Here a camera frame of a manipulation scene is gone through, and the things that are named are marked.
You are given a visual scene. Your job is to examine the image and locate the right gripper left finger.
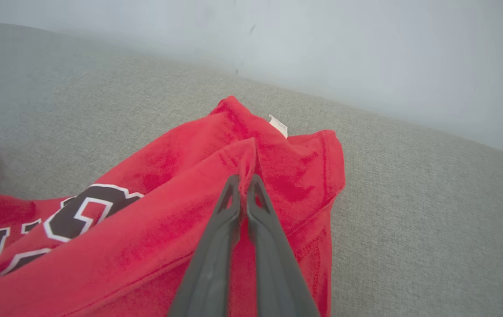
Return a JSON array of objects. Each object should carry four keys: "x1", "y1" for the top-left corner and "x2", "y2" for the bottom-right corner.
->
[{"x1": 168, "y1": 175, "x2": 241, "y2": 317}]

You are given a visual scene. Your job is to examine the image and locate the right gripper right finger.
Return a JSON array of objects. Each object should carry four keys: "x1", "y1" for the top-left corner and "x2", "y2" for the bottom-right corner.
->
[{"x1": 246, "y1": 174, "x2": 320, "y2": 317}]

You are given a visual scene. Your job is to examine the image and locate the red jersey with black lettering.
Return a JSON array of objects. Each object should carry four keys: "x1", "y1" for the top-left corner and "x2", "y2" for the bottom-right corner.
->
[{"x1": 0, "y1": 96, "x2": 347, "y2": 317}]

